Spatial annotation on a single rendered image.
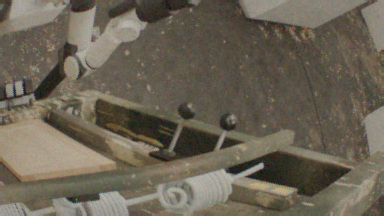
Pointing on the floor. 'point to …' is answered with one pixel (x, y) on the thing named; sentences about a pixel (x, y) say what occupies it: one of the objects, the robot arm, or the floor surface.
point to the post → (48, 83)
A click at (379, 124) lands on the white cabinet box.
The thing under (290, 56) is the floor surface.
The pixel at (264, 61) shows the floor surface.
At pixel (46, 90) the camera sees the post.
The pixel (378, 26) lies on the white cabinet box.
